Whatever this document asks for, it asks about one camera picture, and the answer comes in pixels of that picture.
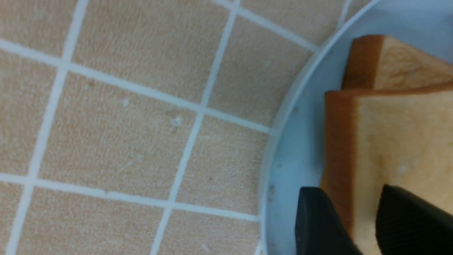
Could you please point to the light blue plate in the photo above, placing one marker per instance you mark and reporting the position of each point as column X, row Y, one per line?
column 294, row 154

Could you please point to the toast slice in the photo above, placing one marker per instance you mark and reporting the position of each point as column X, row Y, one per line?
column 378, row 61
column 377, row 137

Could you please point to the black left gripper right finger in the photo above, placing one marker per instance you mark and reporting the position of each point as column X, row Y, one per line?
column 408, row 225

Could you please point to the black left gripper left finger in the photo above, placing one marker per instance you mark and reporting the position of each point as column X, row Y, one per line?
column 318, row 229

